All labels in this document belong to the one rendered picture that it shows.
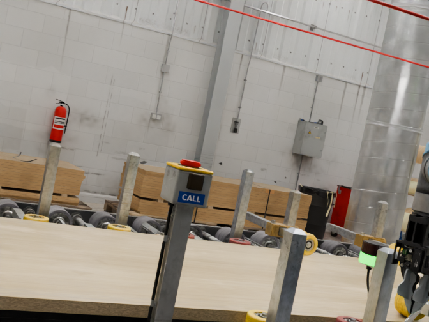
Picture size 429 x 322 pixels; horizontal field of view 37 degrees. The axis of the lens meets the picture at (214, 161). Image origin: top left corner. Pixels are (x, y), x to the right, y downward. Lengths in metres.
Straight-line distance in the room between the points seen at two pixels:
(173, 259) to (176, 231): 0.05
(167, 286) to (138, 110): 7.52
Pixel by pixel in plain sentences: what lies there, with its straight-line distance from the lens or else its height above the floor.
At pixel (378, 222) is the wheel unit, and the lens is 2.86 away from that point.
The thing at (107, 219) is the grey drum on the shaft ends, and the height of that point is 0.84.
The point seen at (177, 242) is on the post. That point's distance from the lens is 1.20.
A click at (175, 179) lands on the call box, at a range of 1.16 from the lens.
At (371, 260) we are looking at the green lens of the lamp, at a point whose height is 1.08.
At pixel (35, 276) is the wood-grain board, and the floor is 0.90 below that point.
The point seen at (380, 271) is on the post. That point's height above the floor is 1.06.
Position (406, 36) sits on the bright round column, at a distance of 5.59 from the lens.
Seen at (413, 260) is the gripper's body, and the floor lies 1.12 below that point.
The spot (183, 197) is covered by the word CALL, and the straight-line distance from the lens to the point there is 1.16.
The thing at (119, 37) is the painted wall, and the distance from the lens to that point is 8.59.
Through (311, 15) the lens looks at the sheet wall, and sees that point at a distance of 9.99.
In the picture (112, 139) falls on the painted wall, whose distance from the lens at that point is 8.60.
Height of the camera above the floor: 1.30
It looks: 3 degrees down
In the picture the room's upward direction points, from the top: 11 degrees clockwise
